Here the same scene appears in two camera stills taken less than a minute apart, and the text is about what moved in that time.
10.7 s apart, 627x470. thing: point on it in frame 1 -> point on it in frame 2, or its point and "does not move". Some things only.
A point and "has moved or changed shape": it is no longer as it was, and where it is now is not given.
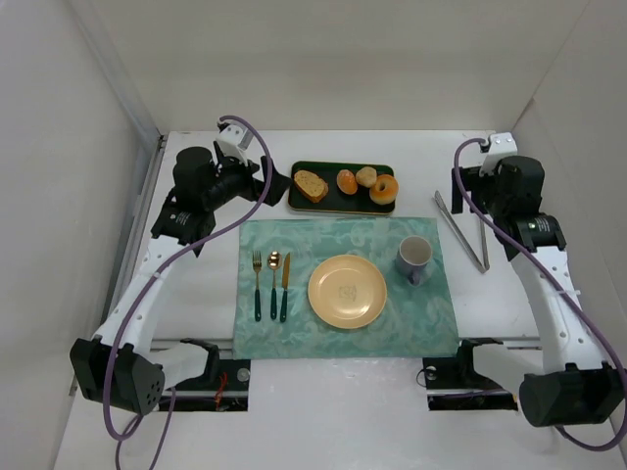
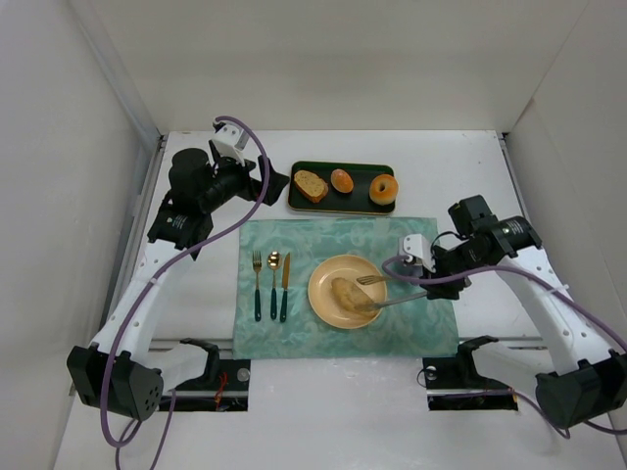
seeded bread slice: x=313 y=186 does not move
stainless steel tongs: x=483 y=269 has moved or changed shape
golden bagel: x=389 y=194 does not move
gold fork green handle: x=257 y=263 does not move
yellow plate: x=347 y=292 does not move
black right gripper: x=460 y=186 -> x=445 y=282
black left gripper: x=265 y=176 does not move
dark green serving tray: x=336 y=201 does not move
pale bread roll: x=365 y=176 -> x=352 y=297
